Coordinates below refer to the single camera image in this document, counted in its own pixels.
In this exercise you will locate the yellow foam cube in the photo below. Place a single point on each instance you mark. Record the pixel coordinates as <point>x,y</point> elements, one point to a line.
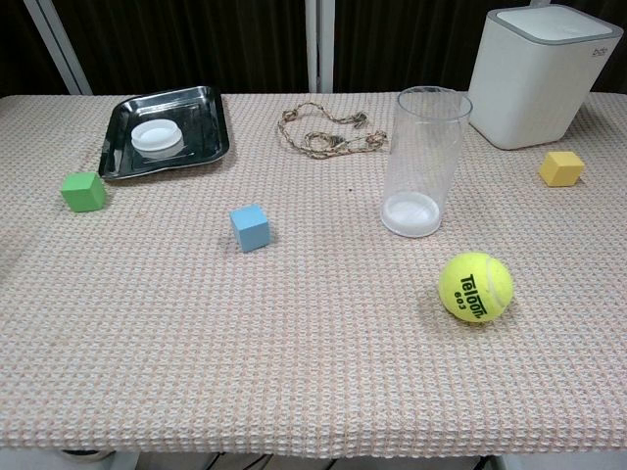
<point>561,169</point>

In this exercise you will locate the white metal frame post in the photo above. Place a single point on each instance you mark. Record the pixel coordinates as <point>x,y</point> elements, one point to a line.
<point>319,44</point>
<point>59,44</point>

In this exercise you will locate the black metal tray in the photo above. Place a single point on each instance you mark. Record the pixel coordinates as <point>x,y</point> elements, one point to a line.
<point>196,122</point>

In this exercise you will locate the yellow tennis ball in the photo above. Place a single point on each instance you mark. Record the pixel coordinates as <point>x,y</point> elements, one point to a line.
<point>474,286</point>

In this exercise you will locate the green foam cube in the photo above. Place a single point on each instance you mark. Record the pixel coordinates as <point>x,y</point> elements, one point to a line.
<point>82,192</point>

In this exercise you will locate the blue foam cube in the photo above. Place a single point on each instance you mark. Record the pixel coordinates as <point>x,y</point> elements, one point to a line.
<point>250,227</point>

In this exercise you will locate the white trash bin grey lid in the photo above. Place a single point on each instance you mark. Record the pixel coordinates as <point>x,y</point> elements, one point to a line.
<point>534,83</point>

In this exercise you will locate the checkered waffle tablecloth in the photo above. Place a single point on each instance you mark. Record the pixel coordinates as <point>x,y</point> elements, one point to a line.
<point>196,318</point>

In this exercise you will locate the clear plastic cup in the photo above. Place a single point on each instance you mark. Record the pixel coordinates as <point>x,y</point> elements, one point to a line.
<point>421,161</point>

